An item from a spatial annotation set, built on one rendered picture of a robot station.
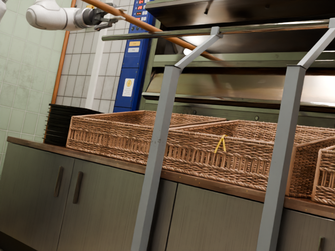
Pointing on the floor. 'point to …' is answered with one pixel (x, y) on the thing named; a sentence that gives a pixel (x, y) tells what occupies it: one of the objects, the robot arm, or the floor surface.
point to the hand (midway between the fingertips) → (118, 14)
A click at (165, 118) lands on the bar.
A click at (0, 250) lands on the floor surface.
